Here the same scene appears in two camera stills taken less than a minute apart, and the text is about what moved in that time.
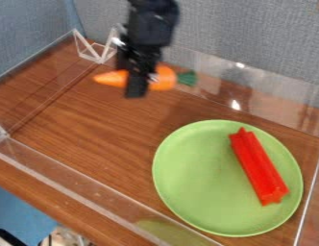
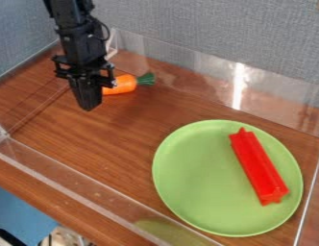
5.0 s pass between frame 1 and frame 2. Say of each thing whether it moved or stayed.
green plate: stayed
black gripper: moved
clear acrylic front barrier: stayed
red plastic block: stayed
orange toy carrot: moved
